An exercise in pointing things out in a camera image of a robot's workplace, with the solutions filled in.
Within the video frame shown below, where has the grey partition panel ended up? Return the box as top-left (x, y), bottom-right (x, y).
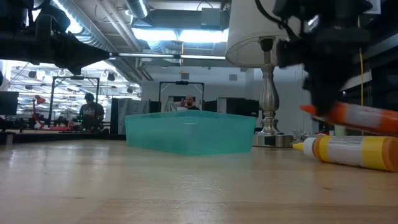
top-left (110, 98), bottom-right (150, 135)

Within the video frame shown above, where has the person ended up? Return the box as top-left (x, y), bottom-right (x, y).
top-left (183, 95), bottom-right (201, 111)
top-left (78, 92), bottom-right (106, 131)

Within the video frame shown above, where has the red articulated lamp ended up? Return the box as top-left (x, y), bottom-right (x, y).
top-left (32, 95), bottom-right (47, 128)

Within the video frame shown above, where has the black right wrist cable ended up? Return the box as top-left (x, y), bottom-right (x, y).
top-left (254, 0), bottom-right (300, 42)

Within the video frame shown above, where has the teal translucent plastic bin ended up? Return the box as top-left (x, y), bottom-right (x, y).
top-left (124, 110), bottom-right (257, 156)

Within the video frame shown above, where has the black gantry frame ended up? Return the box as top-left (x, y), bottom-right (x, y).
top-left (49, 75), bottom-right (101, 125)
top-left (159, 80), bottom-right (205, 110)

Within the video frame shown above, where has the large yellow food coloring bottle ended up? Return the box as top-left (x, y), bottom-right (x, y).
top-left (292, 134), bottom-right (398, 173)

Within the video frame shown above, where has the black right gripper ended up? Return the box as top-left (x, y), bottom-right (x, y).
top-left (275, 29), bottom-right (373, 117)

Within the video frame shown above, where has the large orange food coloring bottle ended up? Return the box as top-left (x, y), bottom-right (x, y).
top-left (299, 101), bottom-right (398, 137)

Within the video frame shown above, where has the clear bundled lamp cord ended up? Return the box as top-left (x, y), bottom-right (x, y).
top-left (292, 129), bottom-right (308, 141)

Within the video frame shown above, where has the black monitor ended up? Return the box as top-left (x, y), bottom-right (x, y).
top-left (0, 91), bottom-right (19, 116)

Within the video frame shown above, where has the silver table lamp white shade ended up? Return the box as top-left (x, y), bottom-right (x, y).
top-left (225, 0), bottom-right (315, 149)

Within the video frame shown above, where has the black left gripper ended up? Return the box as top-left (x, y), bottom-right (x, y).
top-left (33, 5), bottom-right (112, 76)

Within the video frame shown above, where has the black cabinet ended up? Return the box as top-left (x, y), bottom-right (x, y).
top-left (217, 96), bottom-right (261, 116)

